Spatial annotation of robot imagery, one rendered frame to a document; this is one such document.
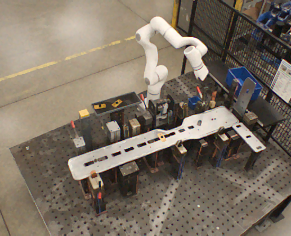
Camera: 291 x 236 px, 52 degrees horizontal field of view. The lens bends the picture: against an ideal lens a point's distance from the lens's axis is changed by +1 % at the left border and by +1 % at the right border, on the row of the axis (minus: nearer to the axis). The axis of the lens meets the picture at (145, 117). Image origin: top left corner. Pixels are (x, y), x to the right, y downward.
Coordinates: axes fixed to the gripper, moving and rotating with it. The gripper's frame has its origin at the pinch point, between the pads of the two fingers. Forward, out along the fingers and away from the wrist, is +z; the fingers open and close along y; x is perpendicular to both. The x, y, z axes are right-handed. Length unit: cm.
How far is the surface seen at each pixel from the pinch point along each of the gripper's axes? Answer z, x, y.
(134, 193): 25, -26, 94
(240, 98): 34.0, 10.2, -14.0
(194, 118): 24.4, -13.1, 18.4
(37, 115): 10, -229, 57
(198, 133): 26.1, -2.6, 30.9
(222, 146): 38, 13, 32
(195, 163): 49, -9, 46
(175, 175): 40, -13, 65
